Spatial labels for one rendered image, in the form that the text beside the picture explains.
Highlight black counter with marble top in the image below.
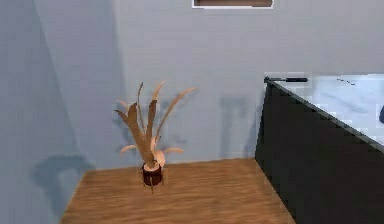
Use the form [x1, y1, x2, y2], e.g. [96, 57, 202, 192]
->
[254, 73, 384, 224]

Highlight tan house plant in pot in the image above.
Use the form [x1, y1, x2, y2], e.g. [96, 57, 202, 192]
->
[114, 79, 198, 195]

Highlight white framed wall picture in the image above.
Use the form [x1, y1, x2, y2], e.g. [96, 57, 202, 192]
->
[191, 0, 275, 10]

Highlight black knife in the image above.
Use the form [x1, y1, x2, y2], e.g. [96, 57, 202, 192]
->
[263, 76, 309, 84]

